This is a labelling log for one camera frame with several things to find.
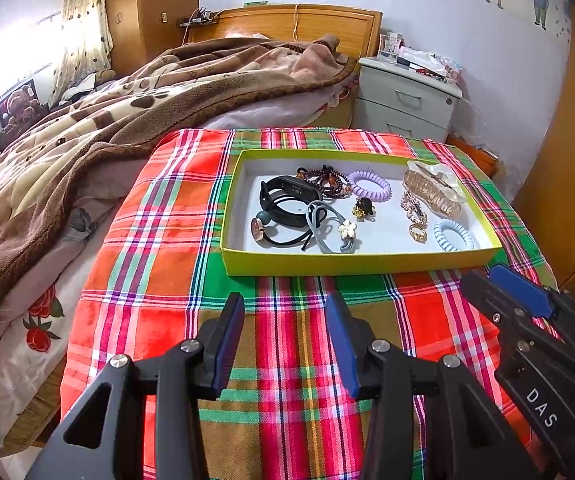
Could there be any wooden headboard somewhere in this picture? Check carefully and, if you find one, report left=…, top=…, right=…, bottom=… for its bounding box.
left=186, top=3, right=383, bottom=62

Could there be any purple spiral hair tie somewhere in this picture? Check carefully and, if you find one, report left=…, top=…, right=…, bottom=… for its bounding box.
left=347, top=170, right=393, bottom=202

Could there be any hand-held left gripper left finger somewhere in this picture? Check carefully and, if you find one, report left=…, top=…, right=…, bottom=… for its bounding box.
left=25, top=291, right=246, bottom=480

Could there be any heap of small packets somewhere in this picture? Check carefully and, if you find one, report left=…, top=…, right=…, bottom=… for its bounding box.
left=399, top=45, right=463, bottom=81

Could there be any black fitness band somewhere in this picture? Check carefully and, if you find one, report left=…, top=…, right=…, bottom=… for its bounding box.
left=259, top=175, right=324, bottom=227

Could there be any rhinestone hair clip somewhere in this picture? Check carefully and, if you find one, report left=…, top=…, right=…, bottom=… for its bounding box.
left=399, top=190, right=427, bottom=226

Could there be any clear glass cup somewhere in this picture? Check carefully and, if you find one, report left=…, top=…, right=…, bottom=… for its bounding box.
left=378, top=32, right=403, bottom=61

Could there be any teddy bear picture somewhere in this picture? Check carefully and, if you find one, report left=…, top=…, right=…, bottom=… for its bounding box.
left=0, top=78, right=39, bottom=129

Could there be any yellow cardboard box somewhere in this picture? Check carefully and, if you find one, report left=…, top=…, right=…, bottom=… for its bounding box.
left=220, top=149, right=503, bottom=277

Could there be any beige hair claw clip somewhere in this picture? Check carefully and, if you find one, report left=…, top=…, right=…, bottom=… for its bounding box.
left=403, top=167, right=464, bottom=219

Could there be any dotted cream curtain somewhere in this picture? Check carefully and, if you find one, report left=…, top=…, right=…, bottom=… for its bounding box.
left=49, top=0, right=114, bottom=107

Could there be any grey hair tie white flower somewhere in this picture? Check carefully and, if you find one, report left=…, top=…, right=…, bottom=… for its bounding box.
left=306, top=200, right=361, bottom=255

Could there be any white floral bed sheet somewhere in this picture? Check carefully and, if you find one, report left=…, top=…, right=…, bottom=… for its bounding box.
left=0, top=194, right=119, bottom=461

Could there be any wooden wardrobe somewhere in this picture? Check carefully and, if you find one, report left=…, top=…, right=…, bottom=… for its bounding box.
left=104, top=0, right=200, bottom=79

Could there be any power strip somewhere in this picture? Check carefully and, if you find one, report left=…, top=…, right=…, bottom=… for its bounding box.
left=177, top=9, right=219, bottom=27

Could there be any dark beaded bracelet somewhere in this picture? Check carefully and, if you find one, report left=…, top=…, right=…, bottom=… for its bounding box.
left=295, top=163, right=354, bottom=202

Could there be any grey nightstand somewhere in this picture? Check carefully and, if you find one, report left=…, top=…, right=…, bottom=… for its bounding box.
left=352, top=56, right=463, bottom=144

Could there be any red green plaid cloth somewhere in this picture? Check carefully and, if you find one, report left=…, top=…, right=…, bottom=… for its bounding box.
left=60, top=127, right=561, bottom=480

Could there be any brown fleece blanket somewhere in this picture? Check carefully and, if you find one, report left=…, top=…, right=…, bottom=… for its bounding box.
left=0, top=35, right=359, bottom=347

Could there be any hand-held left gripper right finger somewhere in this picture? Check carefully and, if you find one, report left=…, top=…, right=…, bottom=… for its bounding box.
left=325, top=291, right=548, bottom=480

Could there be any blue spiral hair tie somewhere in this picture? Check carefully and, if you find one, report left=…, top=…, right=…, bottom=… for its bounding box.
left=433, top=218, right=475, bottom=253

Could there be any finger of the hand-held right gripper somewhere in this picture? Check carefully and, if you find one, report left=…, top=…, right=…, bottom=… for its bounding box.
left=460, top=269, right=544, bottom=362
left=487, top=263, right=575, bottom=357

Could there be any pearly white hair clip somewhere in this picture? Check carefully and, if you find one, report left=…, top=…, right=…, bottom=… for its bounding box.
left=407, top=159, right=468, bottom=201

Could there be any orange wooden stool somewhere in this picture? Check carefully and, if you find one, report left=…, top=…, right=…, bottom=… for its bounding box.
left=446, top=132, right=499, bottom=177

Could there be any wooden door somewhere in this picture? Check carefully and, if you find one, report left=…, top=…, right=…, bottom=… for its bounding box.
left=511, top=4, right=575, bottom=287

